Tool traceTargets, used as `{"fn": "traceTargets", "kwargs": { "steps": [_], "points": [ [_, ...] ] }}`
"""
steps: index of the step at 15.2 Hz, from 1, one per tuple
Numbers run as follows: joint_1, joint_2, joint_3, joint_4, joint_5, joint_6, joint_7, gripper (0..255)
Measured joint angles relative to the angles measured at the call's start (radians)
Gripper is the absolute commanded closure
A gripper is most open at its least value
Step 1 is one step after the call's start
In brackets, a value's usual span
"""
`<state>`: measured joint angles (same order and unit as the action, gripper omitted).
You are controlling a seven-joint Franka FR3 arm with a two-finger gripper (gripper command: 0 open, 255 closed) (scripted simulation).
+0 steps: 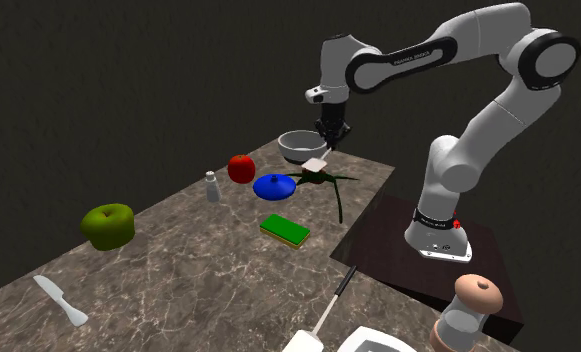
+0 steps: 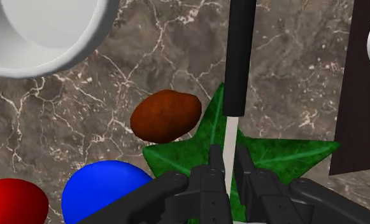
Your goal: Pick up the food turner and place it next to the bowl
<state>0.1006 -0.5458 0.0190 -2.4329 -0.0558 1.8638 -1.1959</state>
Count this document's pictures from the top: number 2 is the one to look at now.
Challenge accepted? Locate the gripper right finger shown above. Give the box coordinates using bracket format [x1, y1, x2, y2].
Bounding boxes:
[233, 144, 370, 224]

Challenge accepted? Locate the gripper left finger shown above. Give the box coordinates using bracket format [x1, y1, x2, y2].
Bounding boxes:
[78, 143, 232, 224]

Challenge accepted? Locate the black handled knife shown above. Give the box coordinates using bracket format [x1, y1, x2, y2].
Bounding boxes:
[222, 0, 257, 195]

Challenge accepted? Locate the green star shaped leaf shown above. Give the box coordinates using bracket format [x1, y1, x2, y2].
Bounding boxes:
[142, 81, 341, 224]

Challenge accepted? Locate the blue ball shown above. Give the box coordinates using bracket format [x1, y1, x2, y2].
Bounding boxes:
[61, 160, 154, 224]

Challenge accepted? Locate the brown potato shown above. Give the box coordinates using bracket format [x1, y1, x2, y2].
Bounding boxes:
[129, 89, 203, 144]

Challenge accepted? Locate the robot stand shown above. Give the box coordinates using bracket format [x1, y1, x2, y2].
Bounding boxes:
[328, 0, 370, 176]

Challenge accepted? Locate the red ball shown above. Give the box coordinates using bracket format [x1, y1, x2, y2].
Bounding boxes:
[0, 178, 50, 224]

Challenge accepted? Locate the white bowl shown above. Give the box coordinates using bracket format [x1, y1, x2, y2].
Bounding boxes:
[0, 0, 121, 80]

